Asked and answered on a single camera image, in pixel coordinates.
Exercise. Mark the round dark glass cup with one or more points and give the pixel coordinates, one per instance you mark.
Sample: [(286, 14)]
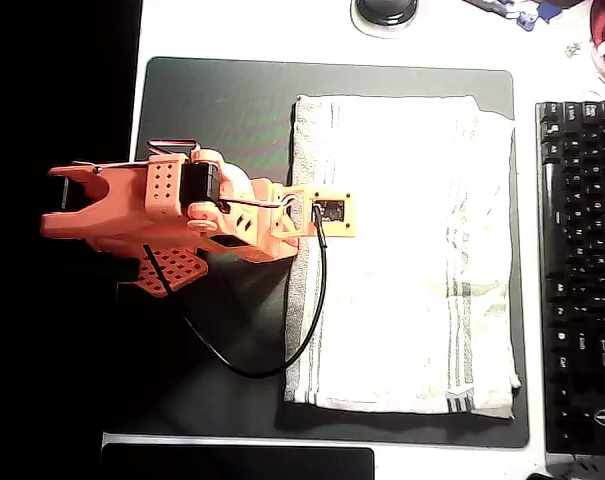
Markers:
[(384, 12)]

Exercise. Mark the black keyboard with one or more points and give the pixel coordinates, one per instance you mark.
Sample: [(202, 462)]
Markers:
[(582, 275)]

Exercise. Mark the small metal screws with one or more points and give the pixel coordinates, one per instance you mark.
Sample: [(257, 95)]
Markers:
[(573, 49)]

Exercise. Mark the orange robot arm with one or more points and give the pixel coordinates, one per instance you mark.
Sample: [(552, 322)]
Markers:
[(127, 200)]

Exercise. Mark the blue plastic parts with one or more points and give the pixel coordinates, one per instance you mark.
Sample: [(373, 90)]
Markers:
[(527, 19)]

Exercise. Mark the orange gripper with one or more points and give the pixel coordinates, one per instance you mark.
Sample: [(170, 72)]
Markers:
[(285, 231)]

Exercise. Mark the white striped towel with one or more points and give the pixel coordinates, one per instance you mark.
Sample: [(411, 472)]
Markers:
[(407, 250)]

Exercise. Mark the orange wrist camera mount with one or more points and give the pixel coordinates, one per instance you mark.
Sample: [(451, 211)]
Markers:
[(334, 231)]

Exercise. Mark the orange perforated base plate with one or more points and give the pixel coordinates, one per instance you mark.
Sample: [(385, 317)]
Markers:
[(182, 270)]

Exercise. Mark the black flat tablet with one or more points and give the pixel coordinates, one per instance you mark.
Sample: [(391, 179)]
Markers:
[(232, 465)]

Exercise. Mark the dark desk mat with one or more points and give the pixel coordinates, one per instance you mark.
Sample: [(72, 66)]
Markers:
[(222, 100)]

